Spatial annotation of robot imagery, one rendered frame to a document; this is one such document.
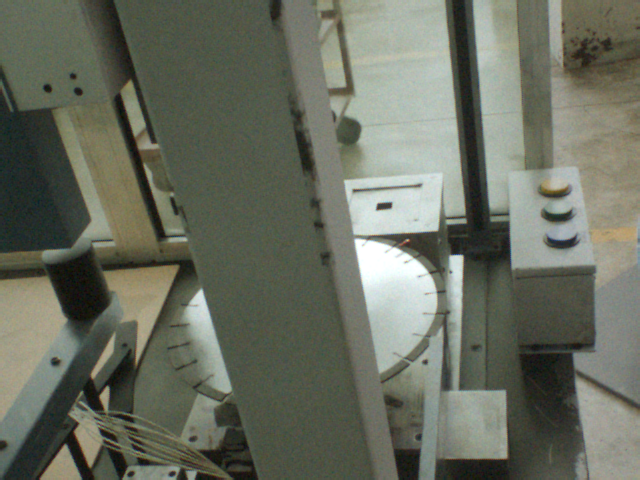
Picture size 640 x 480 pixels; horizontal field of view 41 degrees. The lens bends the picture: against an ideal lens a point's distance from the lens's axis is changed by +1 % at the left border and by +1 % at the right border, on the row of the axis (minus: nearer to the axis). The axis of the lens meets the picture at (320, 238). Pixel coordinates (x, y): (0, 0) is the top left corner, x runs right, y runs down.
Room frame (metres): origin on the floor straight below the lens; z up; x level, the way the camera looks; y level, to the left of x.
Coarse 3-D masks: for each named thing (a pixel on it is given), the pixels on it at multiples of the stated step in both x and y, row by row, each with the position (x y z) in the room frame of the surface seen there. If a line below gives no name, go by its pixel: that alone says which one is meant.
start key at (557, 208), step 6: (546, 204) 1.08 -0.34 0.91; (552, 204) 1.08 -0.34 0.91; (558, 204) 1.07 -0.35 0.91; (564, 204) 1.07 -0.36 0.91; (546, 210) 1.07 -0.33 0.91; (552, 210) 1.06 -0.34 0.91; (558, 210) 1.06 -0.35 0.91; (564, 210) 1.06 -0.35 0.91; (570, 210) 1.05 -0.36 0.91; (552, 216) 1.05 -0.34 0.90; (558, 216) 1.05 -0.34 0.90; (564, 216) 1.05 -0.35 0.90
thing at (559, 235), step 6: (552, 228) 1.02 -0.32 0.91; (558, 228) 1.01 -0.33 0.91; (564, 228) 1.01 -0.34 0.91; (570, 228) 1.01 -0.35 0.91; (552, 234) 1.00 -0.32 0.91; (558, 234) 1.00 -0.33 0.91; (564, 234) 0.99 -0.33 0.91; (570, 234) 0.99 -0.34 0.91; (576, 234) 0.99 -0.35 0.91; (552, 240) 0.99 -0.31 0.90; (558, 240) 0.98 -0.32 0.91; (564, 240) 0.98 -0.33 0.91; (570, 240) 0.98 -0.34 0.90
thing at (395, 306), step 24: (360, 240) 1.02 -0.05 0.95; (360, 264) 0.96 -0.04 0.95; (384, 264) 0.95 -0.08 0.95; (408, 264) 0.94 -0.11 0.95; (384, 288) 0.89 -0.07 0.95; (408, 288) 0.88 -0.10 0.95; (432, 288) 0.87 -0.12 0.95; (192, 312) 0.93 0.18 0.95; (384, 312) 0.84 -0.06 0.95; (408, 312) 0.83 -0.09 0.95; (432, 312) 0.83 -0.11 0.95; (192, 336) 0.88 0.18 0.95; (384, 336) 0.80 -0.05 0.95; (408, 336) 0.79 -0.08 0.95; (192, 360) 0.83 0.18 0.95; (216, 360) 0.82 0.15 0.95; (384, 360) 0.76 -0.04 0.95; (216, 384) 0.77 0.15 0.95
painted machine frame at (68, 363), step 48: (0, 96) 0.68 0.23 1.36; (0, 144) 0.68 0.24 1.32; (48, 144) 0.69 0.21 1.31; (0, 192) 0.68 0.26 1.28; (48, 192) 0.67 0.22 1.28; (0, 240) 0.69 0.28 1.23; (48, 240) 0.68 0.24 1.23; (96, 288) 0.83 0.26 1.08; (96, 336) 0.80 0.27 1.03; (48, 384) 0.71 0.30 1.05; (0, 432) 0.65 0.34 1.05; (48, 432) 0.67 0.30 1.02
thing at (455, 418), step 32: (480, 256) 1.21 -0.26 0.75; (448, 288) 1.13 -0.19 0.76; (480, 288) 1.12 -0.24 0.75; (448, 320) 1.05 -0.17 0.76; (480, 320) 1.04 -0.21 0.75; (448, 352) 0.95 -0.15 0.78; (480, 352) 0.97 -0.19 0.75; (384, 384) 0.83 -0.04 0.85; (416, 384) 0.82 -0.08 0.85; (448, 384) 0.71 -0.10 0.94; (480, 384) 0.90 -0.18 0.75; (192, 416) 0.84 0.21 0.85; (416, 416) 0.76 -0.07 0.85; (448, 416) 0.78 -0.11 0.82; (480, 416) 0.77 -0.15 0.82; (224, 448) 0.72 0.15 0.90; (416, 448) 0.71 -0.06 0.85; (448, 448) 0.73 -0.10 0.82; (480, 448) 0.72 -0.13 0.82
